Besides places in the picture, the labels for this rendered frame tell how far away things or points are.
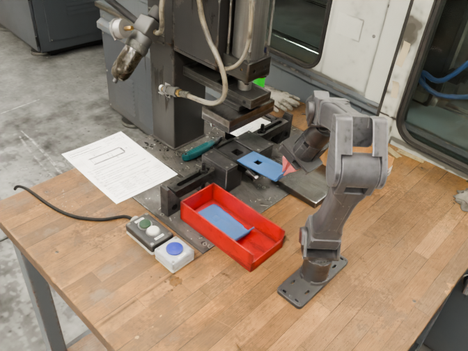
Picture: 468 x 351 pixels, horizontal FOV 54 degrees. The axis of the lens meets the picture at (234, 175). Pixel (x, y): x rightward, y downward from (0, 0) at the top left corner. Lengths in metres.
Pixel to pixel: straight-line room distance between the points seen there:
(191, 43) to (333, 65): 0.73
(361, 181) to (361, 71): 0.99
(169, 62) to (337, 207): 0.68
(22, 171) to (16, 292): 0.92
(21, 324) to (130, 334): 1.25
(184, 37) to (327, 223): 0.62
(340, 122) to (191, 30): 0.56
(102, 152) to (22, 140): 1.86
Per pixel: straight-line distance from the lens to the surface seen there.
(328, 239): 1.00
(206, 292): 1.05
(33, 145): 3.22
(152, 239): 1.12
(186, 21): 1.23
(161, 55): 1.35
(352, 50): 1.76
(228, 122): 1.16
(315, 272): 1.06
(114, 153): 1.46
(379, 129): 0.82
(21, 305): 2.28
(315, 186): 1.34
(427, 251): 1.29
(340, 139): 0.79
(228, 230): 1.18
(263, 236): 1.18
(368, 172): 0.80
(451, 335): 2.05
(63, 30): 4.35
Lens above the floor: 1.73
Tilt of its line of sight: 37 degrees down
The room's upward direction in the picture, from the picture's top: 5 degrees clockwise
